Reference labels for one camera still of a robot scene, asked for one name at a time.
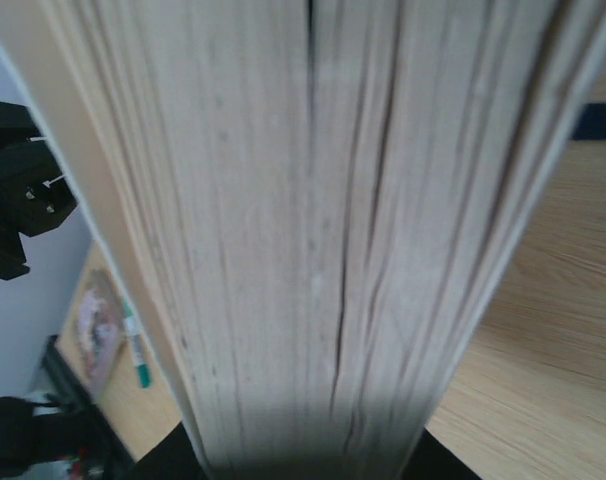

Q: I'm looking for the navy blue school backpack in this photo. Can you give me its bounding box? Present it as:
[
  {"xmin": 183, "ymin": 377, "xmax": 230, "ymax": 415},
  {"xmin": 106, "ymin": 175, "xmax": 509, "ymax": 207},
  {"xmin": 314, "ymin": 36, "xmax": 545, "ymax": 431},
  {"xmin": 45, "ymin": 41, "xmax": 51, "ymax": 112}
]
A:
[{"xmin": 570, "ymin": 103, "xmax": 606, "ymax": 141}]

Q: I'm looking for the green capped marker pen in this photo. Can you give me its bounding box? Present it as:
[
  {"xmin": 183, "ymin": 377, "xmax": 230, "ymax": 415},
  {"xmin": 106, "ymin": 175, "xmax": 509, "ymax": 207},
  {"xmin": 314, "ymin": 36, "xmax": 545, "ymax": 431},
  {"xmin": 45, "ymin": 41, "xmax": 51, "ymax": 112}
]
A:
[{"xmin": 121, "ymin": 300, "xmax": 151, "ymax": 389}]

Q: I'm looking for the pink illustrated paperback book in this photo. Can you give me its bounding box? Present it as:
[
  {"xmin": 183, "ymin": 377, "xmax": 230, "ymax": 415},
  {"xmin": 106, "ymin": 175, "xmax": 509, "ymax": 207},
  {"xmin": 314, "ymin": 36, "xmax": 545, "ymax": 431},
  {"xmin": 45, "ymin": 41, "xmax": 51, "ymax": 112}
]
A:
[{"xmin": 73, "ymin": 269, "xmax": 124, "ymax": 400}]

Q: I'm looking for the orange Treehouse paperback book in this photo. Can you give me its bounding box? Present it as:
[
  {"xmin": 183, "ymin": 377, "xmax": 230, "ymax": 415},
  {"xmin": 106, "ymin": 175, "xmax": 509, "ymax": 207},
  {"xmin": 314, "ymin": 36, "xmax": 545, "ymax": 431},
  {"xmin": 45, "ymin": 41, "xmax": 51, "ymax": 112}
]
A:
[{"xmin": 0, "ymin": 1, "xmax": 606, "ymax": 479}]

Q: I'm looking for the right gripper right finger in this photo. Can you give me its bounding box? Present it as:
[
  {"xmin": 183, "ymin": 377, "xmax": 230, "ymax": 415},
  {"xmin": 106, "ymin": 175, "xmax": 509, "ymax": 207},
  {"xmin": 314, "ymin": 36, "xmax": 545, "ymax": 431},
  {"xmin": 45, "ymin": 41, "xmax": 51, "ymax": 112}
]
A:
[{"xmin": 402, "ymin": 429, "xmax": 480, "ymax": 480}]

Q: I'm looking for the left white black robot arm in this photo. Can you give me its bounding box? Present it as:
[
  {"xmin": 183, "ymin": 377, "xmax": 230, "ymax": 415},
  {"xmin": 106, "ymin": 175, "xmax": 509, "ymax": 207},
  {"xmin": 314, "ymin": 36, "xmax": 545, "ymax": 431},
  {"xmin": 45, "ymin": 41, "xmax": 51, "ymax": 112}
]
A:
[{"xmin": 0, "ymin": 101, "xmax": 77, "ymax": 281}]

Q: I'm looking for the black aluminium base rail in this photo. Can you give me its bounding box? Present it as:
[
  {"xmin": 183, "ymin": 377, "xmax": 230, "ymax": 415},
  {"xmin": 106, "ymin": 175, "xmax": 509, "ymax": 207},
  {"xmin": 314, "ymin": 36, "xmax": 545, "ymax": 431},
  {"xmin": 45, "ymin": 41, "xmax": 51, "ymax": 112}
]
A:
[{"xmin": 42, "ymin": 334, "xmax": 134, "ymax": 480}]

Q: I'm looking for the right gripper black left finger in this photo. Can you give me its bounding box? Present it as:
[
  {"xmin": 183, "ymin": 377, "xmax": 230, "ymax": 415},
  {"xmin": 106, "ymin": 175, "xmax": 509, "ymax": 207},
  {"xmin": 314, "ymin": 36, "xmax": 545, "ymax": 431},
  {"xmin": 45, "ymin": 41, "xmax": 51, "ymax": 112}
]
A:
[{"xmin": 130, "ymin": 423, "xmax": 207, "ymax": 480}]

